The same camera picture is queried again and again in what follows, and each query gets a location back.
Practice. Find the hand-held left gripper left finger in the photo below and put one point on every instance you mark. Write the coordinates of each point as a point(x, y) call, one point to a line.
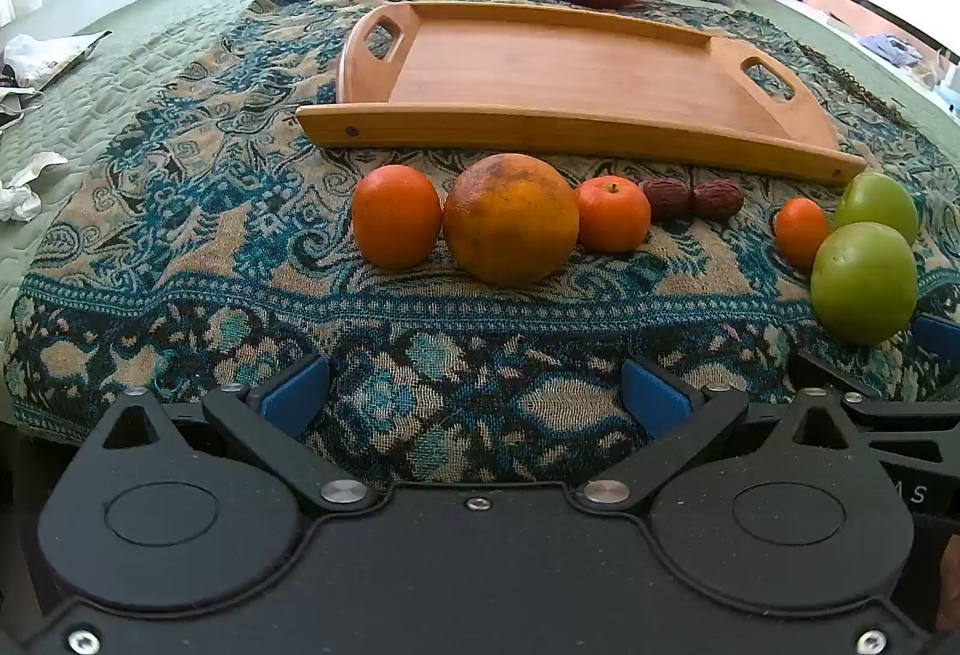
point(294, 394)

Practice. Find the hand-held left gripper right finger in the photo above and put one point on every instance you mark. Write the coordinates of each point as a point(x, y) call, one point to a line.
point(651, 394)

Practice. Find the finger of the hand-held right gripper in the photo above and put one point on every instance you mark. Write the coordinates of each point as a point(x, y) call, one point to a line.
point(840, 373)
point(939, 334)

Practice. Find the green apple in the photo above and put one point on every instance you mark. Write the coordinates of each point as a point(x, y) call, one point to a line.
point(864, 283)
point(879, 203)

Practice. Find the tiny tangerine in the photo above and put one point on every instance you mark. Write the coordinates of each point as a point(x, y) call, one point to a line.
point(799, 233)

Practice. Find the small tangerine with stem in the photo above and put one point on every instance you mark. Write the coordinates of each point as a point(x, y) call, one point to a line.
point(613, 214)

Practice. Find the medium orange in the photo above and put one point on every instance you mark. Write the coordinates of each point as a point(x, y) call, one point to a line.
point(397, 217)

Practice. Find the large speckled orange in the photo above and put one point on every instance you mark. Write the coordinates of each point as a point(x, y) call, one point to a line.
point(511, 220)

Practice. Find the teal patterned woven blanket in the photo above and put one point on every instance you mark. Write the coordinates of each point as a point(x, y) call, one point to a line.
point(225, 250)

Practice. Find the pale blue clothing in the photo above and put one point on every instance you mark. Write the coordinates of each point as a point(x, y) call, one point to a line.
point(892, 48)

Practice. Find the crumpled white tissue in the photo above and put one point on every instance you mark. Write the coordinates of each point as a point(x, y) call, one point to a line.
point(22, 186)

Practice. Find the green quilted bedspread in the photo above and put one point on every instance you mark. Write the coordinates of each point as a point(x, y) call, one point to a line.
point(127, 54)

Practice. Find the crumpled printed plastic bag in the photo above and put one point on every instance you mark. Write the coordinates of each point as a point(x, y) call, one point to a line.
point(41, 66)

